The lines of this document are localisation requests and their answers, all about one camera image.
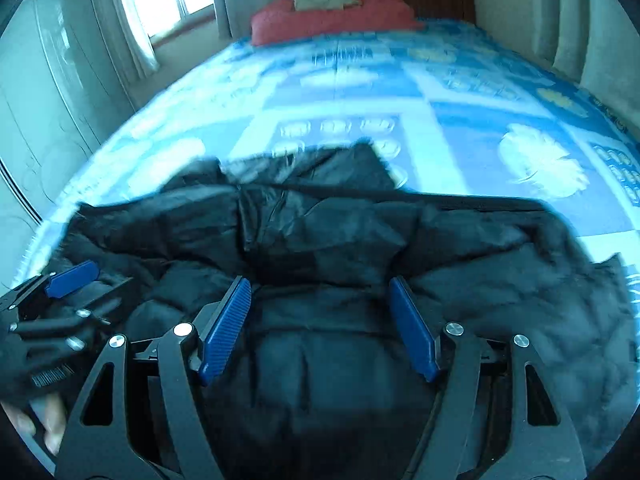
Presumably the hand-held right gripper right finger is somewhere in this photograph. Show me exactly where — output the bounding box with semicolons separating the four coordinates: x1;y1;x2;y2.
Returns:
388;275;588;480

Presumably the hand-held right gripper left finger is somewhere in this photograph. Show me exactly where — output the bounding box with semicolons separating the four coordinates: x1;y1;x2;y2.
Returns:
54;275;252;480

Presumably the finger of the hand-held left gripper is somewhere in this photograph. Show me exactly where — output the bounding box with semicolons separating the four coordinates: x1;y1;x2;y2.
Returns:
9;309;112;352
0;259;100;312

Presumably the black puffer jacket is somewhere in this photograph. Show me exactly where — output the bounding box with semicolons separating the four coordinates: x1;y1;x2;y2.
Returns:
15;141;633;480

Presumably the person's left hand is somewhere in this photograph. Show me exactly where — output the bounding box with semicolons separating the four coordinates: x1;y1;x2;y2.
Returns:
4;391;70;455

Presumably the glass door wardrobe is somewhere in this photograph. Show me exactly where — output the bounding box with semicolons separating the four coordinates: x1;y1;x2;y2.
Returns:
0;0;136;271

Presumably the blue patterned bed sheet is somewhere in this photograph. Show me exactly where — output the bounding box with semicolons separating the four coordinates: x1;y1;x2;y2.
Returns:
20;17;640;311

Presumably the white curtain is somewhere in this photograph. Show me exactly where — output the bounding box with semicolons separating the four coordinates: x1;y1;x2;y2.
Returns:
90;0;161;81

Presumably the brown wooden window sill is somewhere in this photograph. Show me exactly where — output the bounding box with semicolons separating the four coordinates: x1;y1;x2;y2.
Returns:
150;7;221;46

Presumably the red pillow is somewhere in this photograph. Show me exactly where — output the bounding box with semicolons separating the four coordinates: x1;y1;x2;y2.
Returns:
250;0;426;47

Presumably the grey curtain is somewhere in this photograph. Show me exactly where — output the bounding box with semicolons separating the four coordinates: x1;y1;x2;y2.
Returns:
207;0;278;41
530;0;640;106

